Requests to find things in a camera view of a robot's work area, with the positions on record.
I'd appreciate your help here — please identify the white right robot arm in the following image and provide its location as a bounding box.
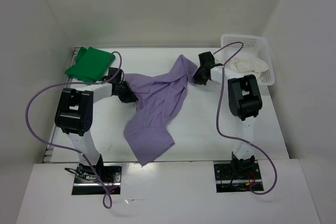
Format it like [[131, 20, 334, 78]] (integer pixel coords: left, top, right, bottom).
[[193, 51, 263, 178]]

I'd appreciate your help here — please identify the aluminium table edge rail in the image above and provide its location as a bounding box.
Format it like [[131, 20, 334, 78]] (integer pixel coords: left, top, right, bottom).
[[43, 47, 82, 163]]

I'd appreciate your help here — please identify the white t shirt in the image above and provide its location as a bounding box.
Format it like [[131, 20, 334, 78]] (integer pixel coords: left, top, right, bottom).
[[226, 55, 269, 80]]

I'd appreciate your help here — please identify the white plastic basket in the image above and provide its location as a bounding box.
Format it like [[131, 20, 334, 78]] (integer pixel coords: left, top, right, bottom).
[[219, 34, 275, 86]]

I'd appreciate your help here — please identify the purple t shirt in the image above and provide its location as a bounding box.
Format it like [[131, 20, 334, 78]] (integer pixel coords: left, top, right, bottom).
[[123, 55, 197, 166]]

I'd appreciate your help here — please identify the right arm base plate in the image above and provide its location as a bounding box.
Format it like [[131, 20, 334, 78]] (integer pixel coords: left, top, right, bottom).
[[214, 161, 264, 193]]

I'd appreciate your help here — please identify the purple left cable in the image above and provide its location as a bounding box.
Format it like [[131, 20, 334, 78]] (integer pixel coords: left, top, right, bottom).
[[25, 51, 124, 209]]

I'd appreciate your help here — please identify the purple cable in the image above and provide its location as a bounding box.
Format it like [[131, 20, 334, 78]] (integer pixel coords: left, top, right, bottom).
[[25, 51, 124, 209], [213, 41, 278, 195]]

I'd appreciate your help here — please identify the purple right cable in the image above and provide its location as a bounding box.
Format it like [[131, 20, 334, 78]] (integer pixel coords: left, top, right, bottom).
[[213, 41, 278, 195]]

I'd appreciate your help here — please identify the green t shirt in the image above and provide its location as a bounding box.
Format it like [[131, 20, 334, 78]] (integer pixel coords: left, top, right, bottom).
[[65, 47, 116, 82]]

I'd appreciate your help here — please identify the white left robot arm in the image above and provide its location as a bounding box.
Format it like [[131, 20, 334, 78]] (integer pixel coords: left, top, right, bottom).
[[55, 67, 138, 182]]

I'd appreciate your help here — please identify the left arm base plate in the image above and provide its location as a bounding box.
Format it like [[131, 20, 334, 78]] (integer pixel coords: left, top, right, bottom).
[[65, 164, 122, 196]]

